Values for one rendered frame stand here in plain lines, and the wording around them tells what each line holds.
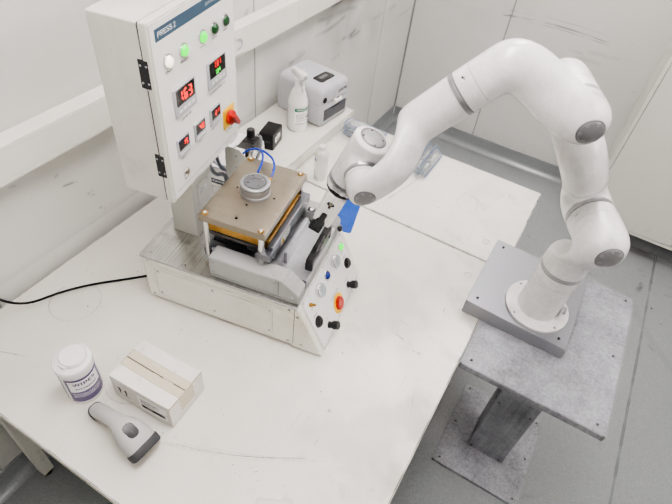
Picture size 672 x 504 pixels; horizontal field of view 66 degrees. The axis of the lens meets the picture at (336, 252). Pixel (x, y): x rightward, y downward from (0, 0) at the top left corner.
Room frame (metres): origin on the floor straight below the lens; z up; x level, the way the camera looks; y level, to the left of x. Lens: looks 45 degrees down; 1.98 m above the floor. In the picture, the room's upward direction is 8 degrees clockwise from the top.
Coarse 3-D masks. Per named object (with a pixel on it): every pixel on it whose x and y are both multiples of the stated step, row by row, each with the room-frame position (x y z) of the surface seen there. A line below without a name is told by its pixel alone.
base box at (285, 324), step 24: (144, 264) 0.93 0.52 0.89; (168, 288) 0.91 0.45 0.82; (192, 288) 0.89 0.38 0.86; (216, 288) 0.87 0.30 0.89; (216, 312) 0.87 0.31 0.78; (240, 312) 0.85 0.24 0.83; (264, 312) 0.84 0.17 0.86; (288, 312) 0.82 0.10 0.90; (288, 336) 0.82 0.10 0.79; (312, 336) 0.81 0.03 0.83
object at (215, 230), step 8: (296, 200) 1.08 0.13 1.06; (288, 208) 1.04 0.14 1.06; (280, 224) 0.98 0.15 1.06; (216, 232) 0.95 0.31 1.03; (224, 232) 0.94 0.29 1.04; (232, 232) 0.93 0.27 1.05; (272, 232) 0.94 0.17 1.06; (232, 240) 0.93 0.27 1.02; (240, 240) 0.93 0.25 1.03; (248, 240) 0.92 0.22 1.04; (256, 240) 0.92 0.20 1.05; (256, 248) 0.92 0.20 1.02; (264, 248) 0.91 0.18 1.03
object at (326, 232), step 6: (324, 228) 1.04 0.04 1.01; (330, 228) 1.04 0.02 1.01; (324, 234) 1.01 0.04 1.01; (330, 234) 1.04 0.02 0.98; (318, 240) 0.99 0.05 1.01; (324, 240) 0.99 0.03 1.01; (318, 246) 0.96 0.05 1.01; (312, 252) 0.94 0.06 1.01; (318, 252) 0.95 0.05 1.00; (312, 258) 0.92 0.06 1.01; (306, 264) 0.91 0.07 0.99; (312, 264) 0.91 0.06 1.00
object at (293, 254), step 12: (300, 228) 1.02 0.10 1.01; (288, 240) 1.01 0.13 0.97; (300, 240) 1.01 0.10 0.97; (312, 240) 1.02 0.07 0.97; (288, 252) 0.93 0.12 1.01; (300, 252) 0.97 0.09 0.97; (324, 252) 1.00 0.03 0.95; (276, 264) 0.92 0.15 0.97; (288, 264) 0.92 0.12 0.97; (300, 264) 0.93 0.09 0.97; (300, 276) 0.89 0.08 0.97; (312, 276) 0.92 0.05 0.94
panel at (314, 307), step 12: (336, 240) 1.09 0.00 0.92; (336, 252) 1.06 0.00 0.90; (324, 264) 0.99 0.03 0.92; (324, 276) 0.96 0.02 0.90; (336, 276) 1.01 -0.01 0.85; (348, 276) 1.06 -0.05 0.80; (312, 288) 0.90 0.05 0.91; (336, 288) 0.99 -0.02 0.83; (348, 288) 1.04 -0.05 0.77; (312, 300) 0.88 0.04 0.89; (324, 300) 0.92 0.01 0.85; (312, 312) 0.85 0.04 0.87; (324, 312) 0.89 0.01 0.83; (336, 312) 0.93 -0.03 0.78; (312, 324) 0.83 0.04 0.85; (324, 324) 0.87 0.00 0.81; (324, 336) 0.84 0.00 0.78; (324, 348) 0.82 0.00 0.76
